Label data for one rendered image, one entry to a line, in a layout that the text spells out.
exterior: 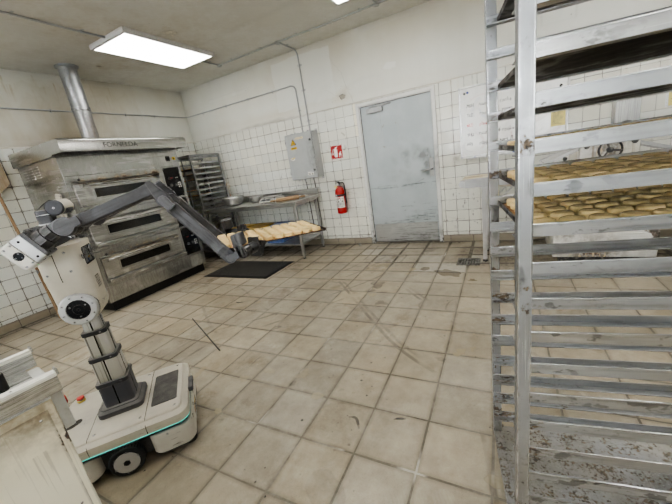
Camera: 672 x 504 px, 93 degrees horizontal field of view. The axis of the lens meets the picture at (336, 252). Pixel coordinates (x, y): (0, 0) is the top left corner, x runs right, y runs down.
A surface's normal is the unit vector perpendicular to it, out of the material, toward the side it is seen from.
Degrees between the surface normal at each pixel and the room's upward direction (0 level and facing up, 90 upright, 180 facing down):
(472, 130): 90
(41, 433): 90
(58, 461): 90
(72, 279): 101
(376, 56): 90
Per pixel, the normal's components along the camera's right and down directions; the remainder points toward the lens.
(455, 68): -0.44, 0.31
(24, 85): 0.89, -0.01
